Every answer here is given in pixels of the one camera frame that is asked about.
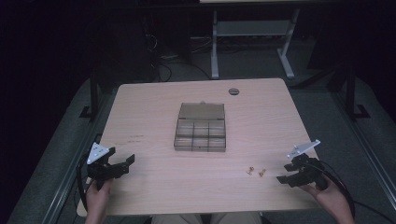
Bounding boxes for person's left hand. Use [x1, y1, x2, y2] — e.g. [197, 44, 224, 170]
[85, 178, 114, 213]

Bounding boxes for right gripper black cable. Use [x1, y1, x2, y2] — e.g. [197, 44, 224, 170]
[317, 159, 396, 224]

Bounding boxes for white metal desk frame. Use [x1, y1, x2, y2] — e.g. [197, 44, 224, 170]
[210, 8, 301, 80]

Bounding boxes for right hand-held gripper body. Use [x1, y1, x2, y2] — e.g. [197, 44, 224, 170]
[286, 139, 329, 191]

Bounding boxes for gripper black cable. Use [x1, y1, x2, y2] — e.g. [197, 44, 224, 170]
[317, 159, 396, 224]
[76, 151, 94, 213]

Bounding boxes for black floor cables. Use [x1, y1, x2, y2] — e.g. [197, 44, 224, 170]
[146, 31, 213, 82]

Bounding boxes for clear plastic compartment box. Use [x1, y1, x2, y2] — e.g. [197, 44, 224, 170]
[173, 101, 227, 153]

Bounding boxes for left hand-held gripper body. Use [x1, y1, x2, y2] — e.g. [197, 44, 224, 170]
[87, 142, 131, 191]

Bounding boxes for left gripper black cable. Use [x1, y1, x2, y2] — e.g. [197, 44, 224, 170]
[76, 151, 94, 213]

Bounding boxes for person's right hand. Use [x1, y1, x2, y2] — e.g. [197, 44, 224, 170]
[300, 175, 347, 213]

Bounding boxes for black metal stand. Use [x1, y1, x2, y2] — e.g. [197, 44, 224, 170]
[342, 63, 372, 121]
[78, 71, 101, 122]

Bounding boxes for metal floor rail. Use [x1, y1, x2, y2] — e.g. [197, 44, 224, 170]
[331, 90, 396, 203]
[40, 90, 118, 224]

